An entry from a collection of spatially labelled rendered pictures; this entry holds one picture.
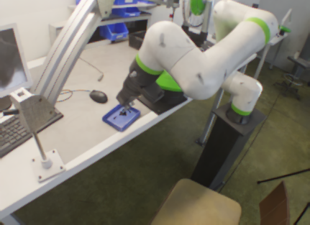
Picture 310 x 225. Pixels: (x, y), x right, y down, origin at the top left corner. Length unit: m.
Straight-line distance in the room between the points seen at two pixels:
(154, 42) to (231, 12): 0.43
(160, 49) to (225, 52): 0.17
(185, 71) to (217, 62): 0.09
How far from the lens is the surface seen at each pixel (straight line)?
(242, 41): 0.61
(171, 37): 0.48
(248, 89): 1.04
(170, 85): 0.76
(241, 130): 1.12
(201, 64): 0.46
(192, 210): 0.94
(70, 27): 0.53
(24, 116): 0.51
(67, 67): 0.54
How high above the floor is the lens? 1.45
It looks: 38 degrees down
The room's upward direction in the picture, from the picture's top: 9 degrees clockwise
